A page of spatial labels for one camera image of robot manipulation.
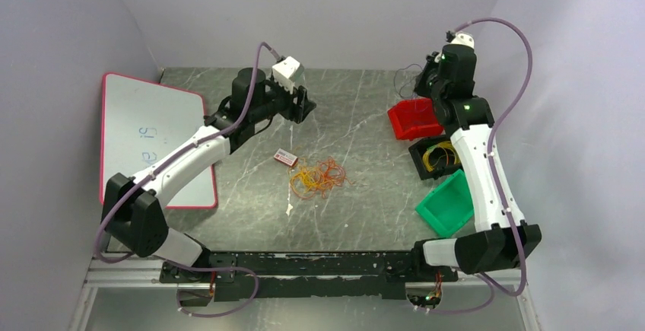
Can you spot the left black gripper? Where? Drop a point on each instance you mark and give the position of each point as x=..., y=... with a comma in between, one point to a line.
x=299, y=112

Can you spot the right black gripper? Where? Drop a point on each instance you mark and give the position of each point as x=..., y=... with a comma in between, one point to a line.
x=420, y=88

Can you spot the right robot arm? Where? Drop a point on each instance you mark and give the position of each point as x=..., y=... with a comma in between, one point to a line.
x=502, y=238

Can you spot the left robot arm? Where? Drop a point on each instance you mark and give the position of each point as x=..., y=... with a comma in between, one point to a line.
x=133, y=206

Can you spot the red plastic bin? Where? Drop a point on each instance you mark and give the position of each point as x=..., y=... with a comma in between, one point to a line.
x=414, y=118

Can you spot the small red white box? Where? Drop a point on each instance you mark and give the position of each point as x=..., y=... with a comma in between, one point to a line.
x=286, y=158

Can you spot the black plastic bin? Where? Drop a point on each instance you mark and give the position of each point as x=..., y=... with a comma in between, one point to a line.
x=434, y=157

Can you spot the green plastic bin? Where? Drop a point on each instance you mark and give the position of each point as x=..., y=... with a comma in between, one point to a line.
x=448, y=207

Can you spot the white board pink rim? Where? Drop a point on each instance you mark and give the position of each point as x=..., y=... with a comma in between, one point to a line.
x=142, y=122

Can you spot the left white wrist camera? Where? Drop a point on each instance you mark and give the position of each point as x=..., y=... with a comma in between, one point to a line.
x=287, y=73

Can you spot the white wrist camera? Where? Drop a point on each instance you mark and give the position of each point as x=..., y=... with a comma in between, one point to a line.
x=460, y=38
x=287, y=73

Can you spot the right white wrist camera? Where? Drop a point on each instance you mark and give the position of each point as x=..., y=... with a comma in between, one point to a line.
x=460, y=38

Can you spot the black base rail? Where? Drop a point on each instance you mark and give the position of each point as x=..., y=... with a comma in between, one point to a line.
x=383, y=273

